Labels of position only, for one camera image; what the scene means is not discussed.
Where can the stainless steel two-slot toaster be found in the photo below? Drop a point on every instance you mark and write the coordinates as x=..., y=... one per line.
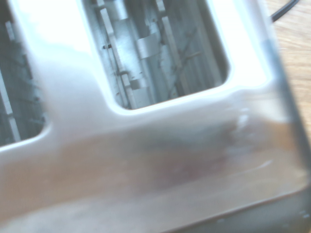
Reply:
x=136, y=126

